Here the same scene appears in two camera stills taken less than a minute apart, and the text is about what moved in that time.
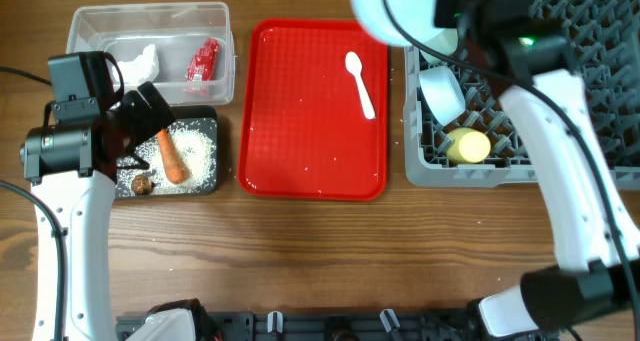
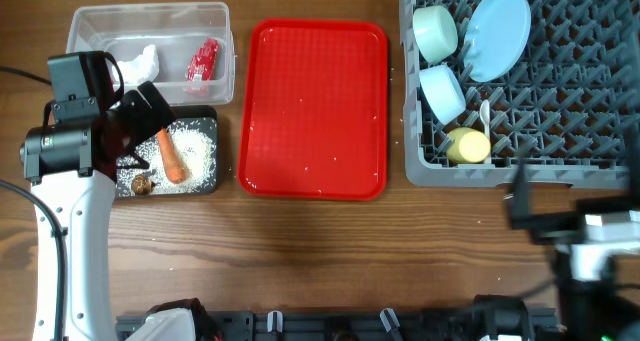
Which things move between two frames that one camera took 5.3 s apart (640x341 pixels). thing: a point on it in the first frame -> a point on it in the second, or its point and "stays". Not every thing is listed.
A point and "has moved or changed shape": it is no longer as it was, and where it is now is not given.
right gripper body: [446, 11] -> [554, 228]
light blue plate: [412, 5] has moved or changed shape
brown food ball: [141, 184] stays
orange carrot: [173, 166] stays
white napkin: [141, 69] stays
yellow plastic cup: [466, 146] stays
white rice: [196, 144] stays
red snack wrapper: [203, 62] stays
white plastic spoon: [354, 65] -> [484, 111]
